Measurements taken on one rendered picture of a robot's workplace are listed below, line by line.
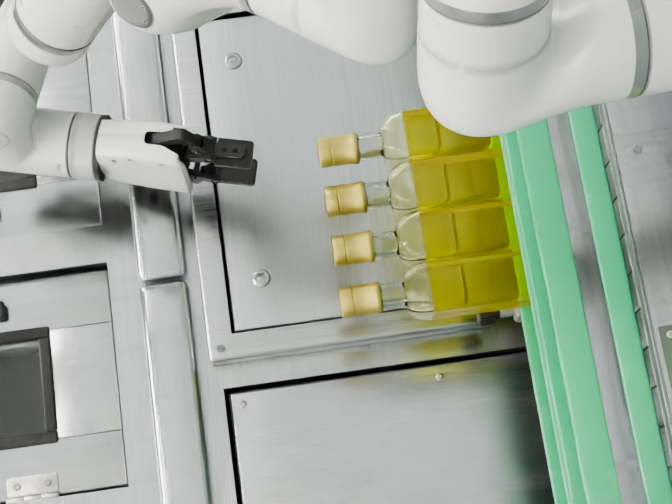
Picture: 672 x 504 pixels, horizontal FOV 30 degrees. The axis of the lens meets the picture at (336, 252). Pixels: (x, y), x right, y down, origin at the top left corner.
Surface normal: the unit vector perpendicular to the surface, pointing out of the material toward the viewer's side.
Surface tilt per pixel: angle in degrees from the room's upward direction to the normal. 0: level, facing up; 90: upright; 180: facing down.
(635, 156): 90
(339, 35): 56
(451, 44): 47
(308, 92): 90
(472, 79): 68
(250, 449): 90
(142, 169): 75
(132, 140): 88
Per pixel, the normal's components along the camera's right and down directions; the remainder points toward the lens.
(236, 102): 0.00, -0.25
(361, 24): 0.00, 0.81
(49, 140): -0.04, 0.03
